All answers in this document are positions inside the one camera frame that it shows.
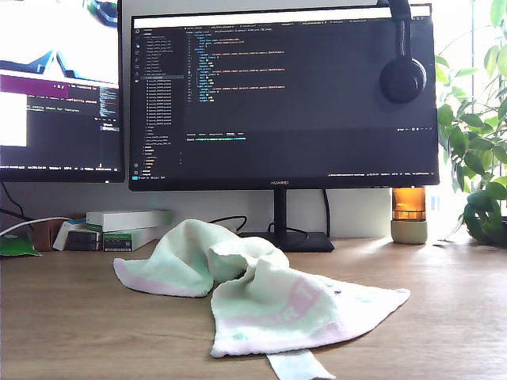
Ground pastel green pink tea towel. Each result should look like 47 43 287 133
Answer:
112 218 412 380

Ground large black Huawei monitor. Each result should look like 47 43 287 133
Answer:
127 2 441 253

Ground long white box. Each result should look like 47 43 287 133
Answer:
86 208 173 233

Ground white green printed box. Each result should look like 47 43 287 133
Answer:
101 226 167 253

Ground amber glass jar beige base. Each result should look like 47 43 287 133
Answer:
390 186 429 245

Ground small dark box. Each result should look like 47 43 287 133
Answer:
67 230 102 251

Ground black headphones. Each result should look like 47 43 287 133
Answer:
378 0 429 105

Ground black computer monitor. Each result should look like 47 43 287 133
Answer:
0 0 126 184

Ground brown cardboard box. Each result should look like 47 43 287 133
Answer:
30 215 86 253

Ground green leafy houseplant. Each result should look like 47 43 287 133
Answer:
434 0 507 245

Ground green packet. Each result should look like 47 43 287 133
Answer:
0 231 43 257

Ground black cable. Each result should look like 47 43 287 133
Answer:
322 188 332 238
208 215 249 235
0 181 35 222

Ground white cable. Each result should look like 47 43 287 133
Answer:
0 215 74 237

